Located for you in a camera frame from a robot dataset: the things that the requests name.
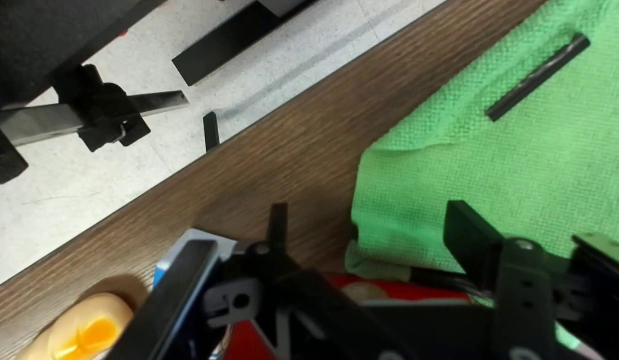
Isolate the black clamp orange handle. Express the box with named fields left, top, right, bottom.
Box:
left=0, top=62, right=191, bottom=185

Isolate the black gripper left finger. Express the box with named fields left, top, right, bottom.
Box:
left=107, top=237, right=220, bottom=360

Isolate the orange bread-shaped toy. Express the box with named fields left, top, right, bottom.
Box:
left=16, top=292, right=137, bottom=360

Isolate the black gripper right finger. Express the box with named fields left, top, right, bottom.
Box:
left=444, top=198, right=505, bottom=296

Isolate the green cloth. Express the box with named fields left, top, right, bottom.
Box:
left=342, top=0, right=619, bottom=352

